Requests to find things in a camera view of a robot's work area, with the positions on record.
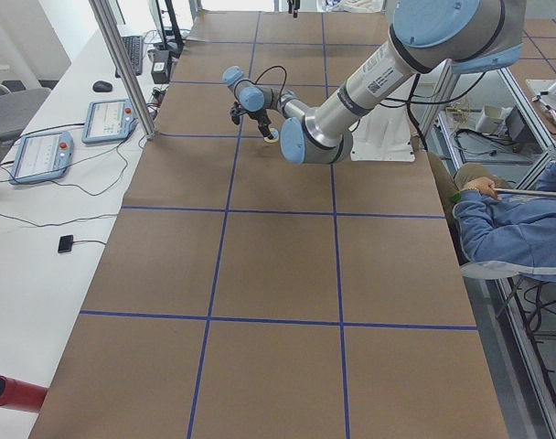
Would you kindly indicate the black computer mouse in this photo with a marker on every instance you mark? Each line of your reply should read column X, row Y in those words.
column 102, row 86

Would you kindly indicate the grey office chair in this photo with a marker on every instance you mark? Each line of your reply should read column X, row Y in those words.
column 17, row 109

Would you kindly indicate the grey aluminium frame post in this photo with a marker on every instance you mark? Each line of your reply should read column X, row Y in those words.
column 107, row 24

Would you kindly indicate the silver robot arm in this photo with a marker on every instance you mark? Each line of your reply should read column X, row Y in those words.
column 475, row 36

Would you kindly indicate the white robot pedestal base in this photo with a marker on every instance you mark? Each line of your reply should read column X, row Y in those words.
column 383, row 135

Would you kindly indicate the black keyboard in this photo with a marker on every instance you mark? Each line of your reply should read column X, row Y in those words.
column 134, row 48

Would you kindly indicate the far teach pendant tablet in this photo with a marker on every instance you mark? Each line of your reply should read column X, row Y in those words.
column 108, row 121

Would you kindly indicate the teach pendant tablet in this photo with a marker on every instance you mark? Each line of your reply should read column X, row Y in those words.
column 108, row 121
column 42, row 157

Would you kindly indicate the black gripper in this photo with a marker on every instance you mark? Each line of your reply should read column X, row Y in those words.
column 261, row 122

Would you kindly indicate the metal rod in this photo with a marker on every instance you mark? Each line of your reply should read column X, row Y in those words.
column 522, row 192

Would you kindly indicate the red cylinder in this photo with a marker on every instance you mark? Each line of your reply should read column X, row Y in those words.
column 21, row 396

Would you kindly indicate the near teach pendant tablet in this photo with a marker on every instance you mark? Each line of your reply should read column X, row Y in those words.
column 42, row 157

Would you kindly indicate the black adapter box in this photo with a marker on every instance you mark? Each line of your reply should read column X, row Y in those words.
column 161, row 66

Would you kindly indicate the person in blue sweater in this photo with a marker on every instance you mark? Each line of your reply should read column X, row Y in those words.
column 514, row 234

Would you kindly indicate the small black puck device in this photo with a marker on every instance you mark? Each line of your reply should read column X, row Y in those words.
column 65, row 243

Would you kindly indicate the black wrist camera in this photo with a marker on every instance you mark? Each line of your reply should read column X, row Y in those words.
column 236, row 113

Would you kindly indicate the person's hand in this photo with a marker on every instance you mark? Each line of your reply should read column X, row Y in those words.
column 483, row 185

